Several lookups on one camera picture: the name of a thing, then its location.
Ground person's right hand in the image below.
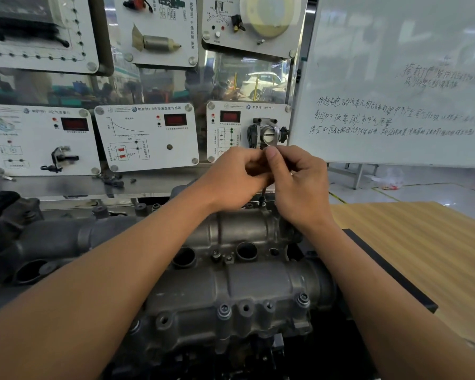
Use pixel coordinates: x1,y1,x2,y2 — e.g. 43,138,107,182
264,145,335,231

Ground person's left hand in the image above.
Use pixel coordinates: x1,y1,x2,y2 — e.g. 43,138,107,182
197,146,276,213

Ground grey metal engine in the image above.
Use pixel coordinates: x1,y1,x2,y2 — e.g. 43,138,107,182
0,182,337,380

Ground person's right forearm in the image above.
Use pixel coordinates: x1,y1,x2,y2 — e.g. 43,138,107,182
305,217,475,380

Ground person's left forearm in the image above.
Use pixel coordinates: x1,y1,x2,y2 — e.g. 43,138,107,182
0,193,219,380

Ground white panel throttle body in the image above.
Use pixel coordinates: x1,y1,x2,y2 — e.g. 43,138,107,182
205,100,292,163

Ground white panel curve graph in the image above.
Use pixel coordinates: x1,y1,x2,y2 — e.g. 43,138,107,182
94,103,200,173

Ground black throttle body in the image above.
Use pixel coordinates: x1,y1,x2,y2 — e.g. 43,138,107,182
247,117,290,149

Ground crumpled white plastic bag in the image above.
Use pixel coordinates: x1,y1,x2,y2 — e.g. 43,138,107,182
370,168,404,191

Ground white panel yellow disc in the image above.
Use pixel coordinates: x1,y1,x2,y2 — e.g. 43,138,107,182
201,0,309,59

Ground large whiteboard on stand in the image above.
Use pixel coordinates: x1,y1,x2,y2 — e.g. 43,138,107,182
289,0,475,191

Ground white panel brass filter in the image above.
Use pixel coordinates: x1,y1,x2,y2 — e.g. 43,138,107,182
112,0,198,69

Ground yellow blue disc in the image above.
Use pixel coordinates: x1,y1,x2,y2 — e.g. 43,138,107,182
239,0,301,39

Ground white sensor training panel board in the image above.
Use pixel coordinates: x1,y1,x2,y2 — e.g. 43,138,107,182
0,0,317,218

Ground white panel control module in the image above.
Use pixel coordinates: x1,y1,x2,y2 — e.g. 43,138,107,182
0,0,100,74

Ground white panel black lever sensor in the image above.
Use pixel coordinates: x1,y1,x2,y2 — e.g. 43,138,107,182
0,103,102,177

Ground clear cased control module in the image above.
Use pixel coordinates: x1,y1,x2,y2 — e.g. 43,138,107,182
0,0,70,48

